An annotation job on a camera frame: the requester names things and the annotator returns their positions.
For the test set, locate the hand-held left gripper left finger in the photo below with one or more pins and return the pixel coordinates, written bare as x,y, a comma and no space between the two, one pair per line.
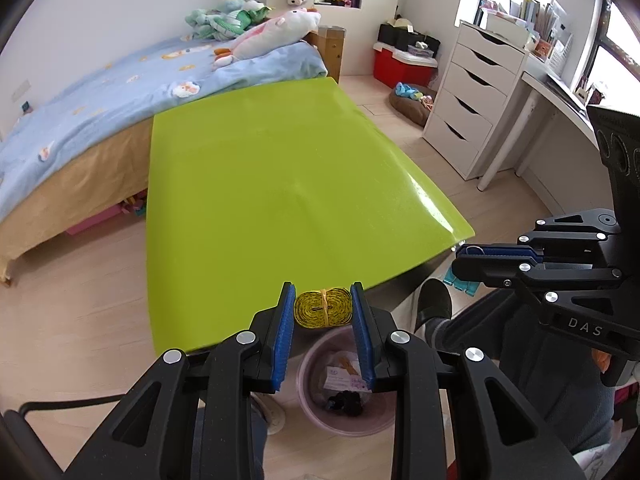
284,340

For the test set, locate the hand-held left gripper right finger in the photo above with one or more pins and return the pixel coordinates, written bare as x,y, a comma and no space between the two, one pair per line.
362,345

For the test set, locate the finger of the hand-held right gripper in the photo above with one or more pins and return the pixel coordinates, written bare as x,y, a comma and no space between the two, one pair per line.
565,232
500,270

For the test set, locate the pink trash bin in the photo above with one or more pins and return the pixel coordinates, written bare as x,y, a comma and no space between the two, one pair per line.
312,367

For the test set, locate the blue binder clip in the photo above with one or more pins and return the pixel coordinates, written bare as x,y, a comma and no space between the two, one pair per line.
462,285

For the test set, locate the yellow tape measure roll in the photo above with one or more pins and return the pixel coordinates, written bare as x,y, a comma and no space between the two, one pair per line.
312,310

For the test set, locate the person's right leg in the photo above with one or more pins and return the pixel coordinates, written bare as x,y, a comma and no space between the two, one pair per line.
500,330

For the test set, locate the grey slipper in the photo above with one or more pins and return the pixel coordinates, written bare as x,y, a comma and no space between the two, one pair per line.
435,300

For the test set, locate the white round object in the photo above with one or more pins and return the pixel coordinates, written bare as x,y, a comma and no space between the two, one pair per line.
272,417

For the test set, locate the white desk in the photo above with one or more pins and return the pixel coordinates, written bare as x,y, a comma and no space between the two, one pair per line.
550,105

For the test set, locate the white drawer unit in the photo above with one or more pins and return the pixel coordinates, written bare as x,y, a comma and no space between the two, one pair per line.
470,95

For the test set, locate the white mesh basket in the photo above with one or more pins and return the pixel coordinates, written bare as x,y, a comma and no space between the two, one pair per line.
560,55

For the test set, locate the brown pet bed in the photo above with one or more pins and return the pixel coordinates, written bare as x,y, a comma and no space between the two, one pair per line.
410,110

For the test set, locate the teal soft toy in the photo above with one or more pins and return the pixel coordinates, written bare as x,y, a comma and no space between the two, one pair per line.
406,91

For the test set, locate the colourful toys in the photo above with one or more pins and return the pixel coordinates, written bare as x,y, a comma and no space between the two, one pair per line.
134,205

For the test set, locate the row of books and papers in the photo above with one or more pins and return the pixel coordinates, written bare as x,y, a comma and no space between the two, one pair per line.
525,15

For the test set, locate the pink box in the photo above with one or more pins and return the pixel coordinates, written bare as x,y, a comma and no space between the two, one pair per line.
95,220

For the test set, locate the red storage box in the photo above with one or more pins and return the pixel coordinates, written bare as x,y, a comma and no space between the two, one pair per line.
395,67

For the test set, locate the black storage bins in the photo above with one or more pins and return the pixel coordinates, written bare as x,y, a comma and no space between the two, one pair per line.
400,35

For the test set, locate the tan bed base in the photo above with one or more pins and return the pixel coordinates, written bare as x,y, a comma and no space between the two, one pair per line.
75,190

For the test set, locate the wooden nightstand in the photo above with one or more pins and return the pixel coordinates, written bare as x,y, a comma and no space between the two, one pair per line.
330,50

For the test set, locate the bed with blue blanket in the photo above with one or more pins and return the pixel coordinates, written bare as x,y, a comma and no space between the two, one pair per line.
125,95

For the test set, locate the white pink plush toy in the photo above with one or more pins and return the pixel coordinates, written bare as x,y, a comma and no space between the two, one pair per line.
270,35

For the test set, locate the green plush toy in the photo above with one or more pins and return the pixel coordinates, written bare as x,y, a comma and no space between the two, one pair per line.
225,20

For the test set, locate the white wall outlet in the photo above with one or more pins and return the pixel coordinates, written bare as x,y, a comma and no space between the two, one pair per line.
21,90

